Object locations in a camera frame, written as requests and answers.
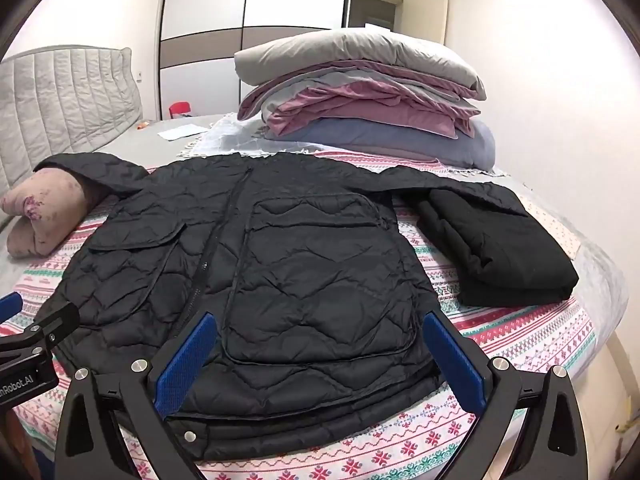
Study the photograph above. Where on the patterned red and green blanket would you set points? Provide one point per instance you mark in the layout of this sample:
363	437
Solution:
500	330

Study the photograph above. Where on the floral pink pillow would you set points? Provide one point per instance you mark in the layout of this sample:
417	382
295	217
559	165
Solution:
45	210

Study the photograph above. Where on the pink and grey folded quilt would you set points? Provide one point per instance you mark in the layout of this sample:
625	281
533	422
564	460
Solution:
360	110

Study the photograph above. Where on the folded black garment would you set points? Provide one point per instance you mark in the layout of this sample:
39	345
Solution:
500	260

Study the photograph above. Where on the white paper sheet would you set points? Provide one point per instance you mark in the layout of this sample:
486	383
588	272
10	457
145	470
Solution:
182	131

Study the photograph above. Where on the black quilted jacket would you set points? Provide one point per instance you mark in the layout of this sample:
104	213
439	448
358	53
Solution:
310	270

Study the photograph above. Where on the grey folded duvet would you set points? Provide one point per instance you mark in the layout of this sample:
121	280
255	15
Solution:
350	55

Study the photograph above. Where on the white wall switch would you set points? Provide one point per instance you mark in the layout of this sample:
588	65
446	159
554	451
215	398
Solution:
140	76

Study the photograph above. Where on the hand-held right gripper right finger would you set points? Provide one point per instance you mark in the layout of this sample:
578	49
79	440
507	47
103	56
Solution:
455	365

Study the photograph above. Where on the grey padded headboard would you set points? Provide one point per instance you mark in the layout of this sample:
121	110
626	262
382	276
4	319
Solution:
65	100

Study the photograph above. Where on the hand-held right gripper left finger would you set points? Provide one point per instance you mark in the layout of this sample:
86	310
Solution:
186	365

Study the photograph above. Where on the person's left forearm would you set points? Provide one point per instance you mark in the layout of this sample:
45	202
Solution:
9	440

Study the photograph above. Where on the red container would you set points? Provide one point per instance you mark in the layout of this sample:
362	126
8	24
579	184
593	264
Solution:
180	110

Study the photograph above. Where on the white and brown wardrobe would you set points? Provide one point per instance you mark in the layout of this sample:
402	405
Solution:
210	35

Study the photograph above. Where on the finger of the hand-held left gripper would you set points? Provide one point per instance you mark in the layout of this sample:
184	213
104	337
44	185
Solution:
55	322
10	306

